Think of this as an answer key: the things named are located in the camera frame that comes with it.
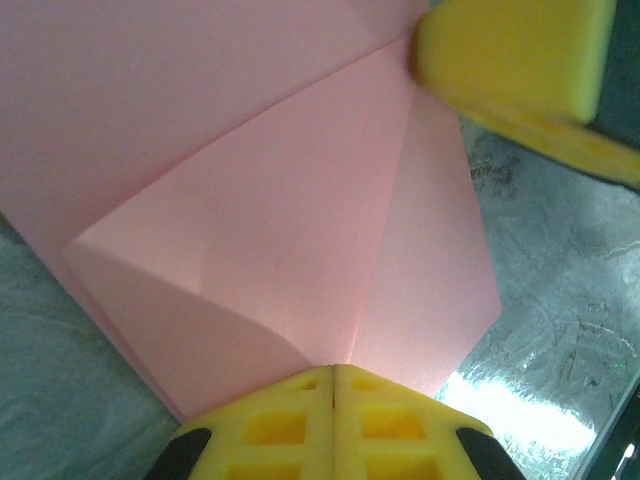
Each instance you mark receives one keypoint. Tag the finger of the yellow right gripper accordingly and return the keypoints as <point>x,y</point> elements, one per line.
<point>510,55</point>

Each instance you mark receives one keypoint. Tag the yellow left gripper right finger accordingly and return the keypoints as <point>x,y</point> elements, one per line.
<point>395,435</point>

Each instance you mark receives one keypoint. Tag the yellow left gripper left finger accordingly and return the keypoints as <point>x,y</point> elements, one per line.
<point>280,430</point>

